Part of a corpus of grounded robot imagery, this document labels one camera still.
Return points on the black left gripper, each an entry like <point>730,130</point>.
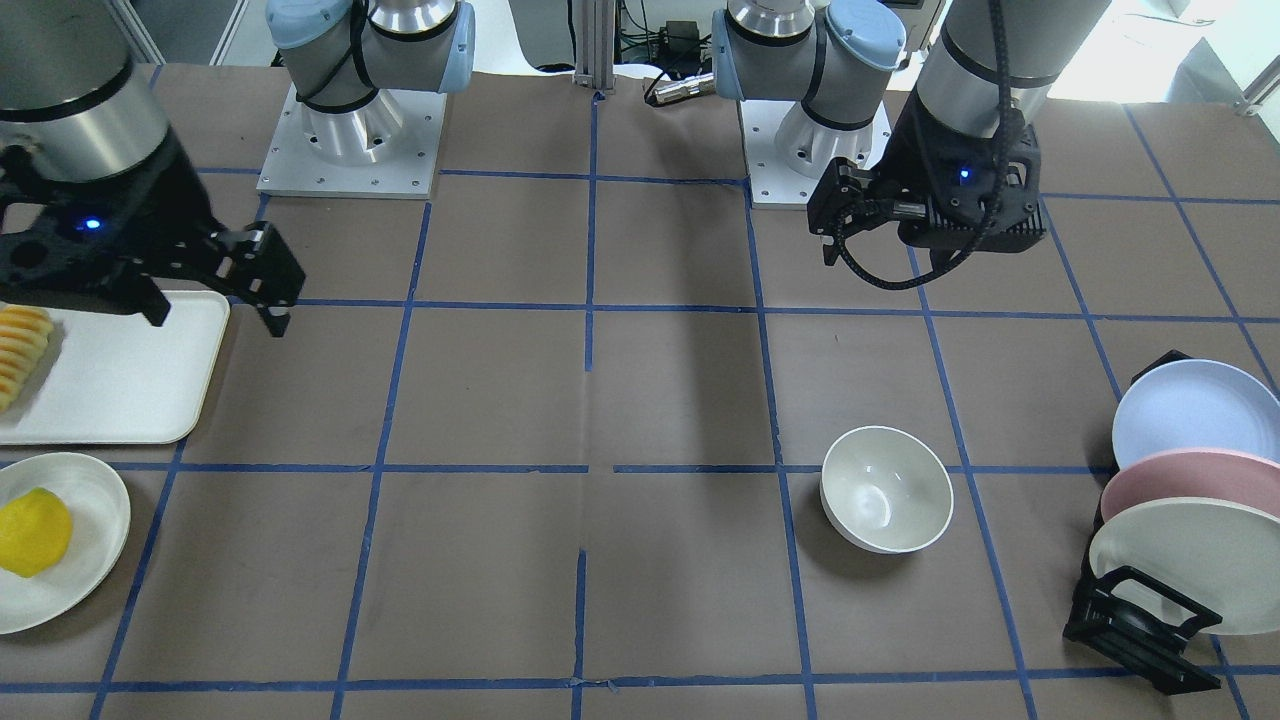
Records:
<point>916,150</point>

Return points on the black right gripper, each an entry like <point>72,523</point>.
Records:
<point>165,205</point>

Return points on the white ceramic bowl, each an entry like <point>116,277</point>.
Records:
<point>885,491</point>

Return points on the yellow lemon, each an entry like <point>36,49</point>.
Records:
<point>35,532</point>

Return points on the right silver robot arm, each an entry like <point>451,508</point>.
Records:
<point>70,89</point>

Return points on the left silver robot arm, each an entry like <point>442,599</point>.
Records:
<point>991,57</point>

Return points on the white rectangular tray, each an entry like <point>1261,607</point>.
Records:
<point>117,380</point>

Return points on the sliced yellow fruit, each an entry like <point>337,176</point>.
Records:
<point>25,335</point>

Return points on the white round plate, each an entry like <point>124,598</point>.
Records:
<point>101,511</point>

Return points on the blue plate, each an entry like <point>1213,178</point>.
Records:
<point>1195,403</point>

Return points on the pink plate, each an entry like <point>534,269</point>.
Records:
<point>1217,473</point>

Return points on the black dish rack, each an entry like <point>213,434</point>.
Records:
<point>1133,637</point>

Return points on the cream plate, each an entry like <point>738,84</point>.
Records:
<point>1221,554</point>

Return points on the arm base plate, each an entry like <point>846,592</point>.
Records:
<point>787,152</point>
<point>387,150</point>

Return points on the aluminium frame post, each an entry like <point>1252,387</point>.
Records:
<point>594,35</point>

